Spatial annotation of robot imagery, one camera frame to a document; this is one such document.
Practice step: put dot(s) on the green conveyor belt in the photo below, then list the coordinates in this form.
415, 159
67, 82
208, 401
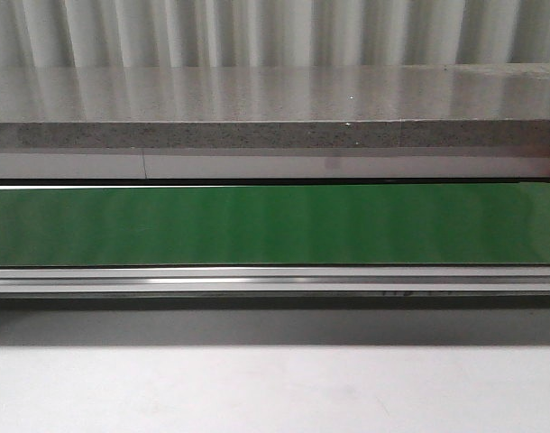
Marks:
454, 223

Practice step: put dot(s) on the aluminium conveyor side rail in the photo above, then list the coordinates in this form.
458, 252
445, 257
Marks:
278, 287

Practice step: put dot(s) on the white corrugated back panel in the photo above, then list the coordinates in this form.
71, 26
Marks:
271, 33

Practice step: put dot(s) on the grey stone slab shelf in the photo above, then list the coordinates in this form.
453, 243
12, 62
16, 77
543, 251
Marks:
410, 123

